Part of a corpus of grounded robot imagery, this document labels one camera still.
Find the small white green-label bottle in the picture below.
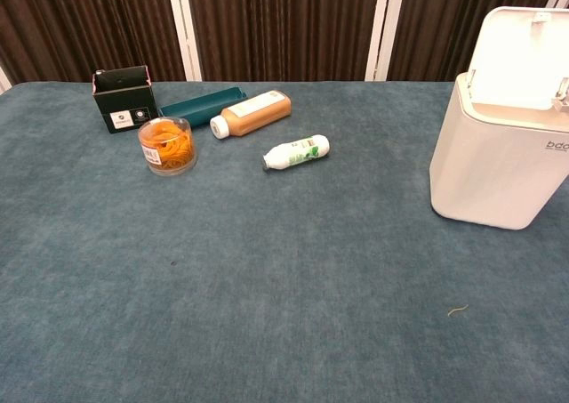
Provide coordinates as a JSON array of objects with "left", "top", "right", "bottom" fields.
[{"left": 261, "top": 133, "right": 331, "bottom": 173}]

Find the brown bottle with white cap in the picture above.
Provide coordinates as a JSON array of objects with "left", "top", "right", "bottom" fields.
[{"left": 209, "top": 90, "right": 293, "bottom": 141}]

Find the dark green open cardboard box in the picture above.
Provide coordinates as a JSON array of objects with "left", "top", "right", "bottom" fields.
[{"left": 92, "top": 64, "right": 159, "bottom": 134}]

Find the white trash bin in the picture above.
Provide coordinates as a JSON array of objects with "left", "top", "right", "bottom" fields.
[{"left": 429, "top": 69, "right": 569, "bottom": 231}]

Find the blue-green velvet table cloth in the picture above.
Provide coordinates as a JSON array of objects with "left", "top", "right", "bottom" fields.
[{"left": 0, "top": 80, "right": 569, "bottom": 403}]

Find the white plastic appliance lid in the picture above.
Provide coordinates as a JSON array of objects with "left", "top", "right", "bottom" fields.
[{"left": 469, "top": 5, "right": 569, "bottom": 110}]

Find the dark brown pleated curtain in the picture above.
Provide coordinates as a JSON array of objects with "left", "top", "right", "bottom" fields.
[{"left": 0, "top": 0, "right": 569, "bottom": 85}]

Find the teal rectangular plastic case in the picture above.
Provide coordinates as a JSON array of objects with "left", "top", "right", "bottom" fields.
[{"left": 158, "top": 86, "right": 248, "bottom": 129}]

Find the clear jar of rubber bands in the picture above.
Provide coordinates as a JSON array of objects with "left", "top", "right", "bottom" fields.
[{"left": 137, "top": 117, "right": 197, "bottom": 177}]

